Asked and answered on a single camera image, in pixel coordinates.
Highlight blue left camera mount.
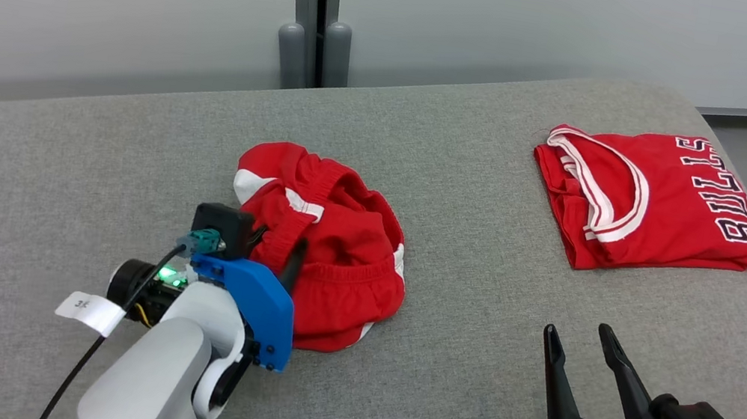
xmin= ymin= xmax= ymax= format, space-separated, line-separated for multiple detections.
xmin=174 ymin=250 xmax=306 ymax=375

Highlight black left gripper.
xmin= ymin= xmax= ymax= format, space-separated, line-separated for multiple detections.
xmin=209 ymin=220 xmax=311 ymax=419

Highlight red white basketball jersey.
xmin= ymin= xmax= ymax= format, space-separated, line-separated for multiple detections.
xmin=515 ymin=111 xmax=747 ymax=299

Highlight white cable label tag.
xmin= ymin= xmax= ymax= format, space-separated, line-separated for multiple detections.
xmin=52 ymin=288 xmax=129 ymax=340

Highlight grey post in background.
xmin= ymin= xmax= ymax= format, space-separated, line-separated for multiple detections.
xmin=270 ymin=19 xmax=317 ymax=93

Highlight red white shorts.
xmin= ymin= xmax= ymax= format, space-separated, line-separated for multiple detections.
xmin=209 ymin=135 xmax=427 ymax=365

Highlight left teal plug black cable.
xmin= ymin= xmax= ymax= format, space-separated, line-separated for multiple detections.
xmin=37 ymin=205 xmax=223 ymax=419

